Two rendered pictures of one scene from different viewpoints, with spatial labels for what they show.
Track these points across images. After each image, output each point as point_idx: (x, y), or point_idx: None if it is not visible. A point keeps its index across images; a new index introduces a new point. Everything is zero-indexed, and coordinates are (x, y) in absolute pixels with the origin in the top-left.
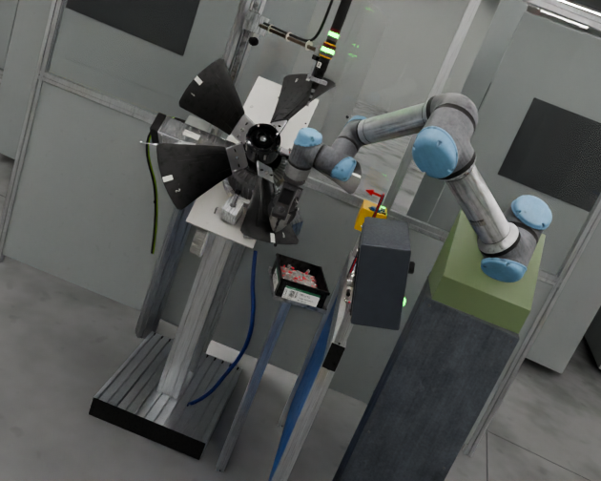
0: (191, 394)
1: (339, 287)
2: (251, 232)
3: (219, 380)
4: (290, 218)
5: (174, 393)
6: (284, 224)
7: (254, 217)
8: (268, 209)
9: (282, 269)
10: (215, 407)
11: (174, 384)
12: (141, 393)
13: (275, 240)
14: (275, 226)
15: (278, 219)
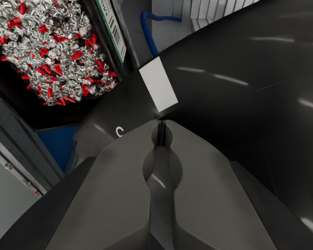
0: (181, 32)
1: (70, 157)
2: (300, 17)
3: (161, 17)
4: (52, 218)
5: (195, 20)
6: (107, 153)
7: None
8: (295, 221)
9: (107, 73)
10: (158, 27)
11: (199, 24)
12: (223, 5)
13: (141, 80)
14: (167, 132)
15: (169, 195)
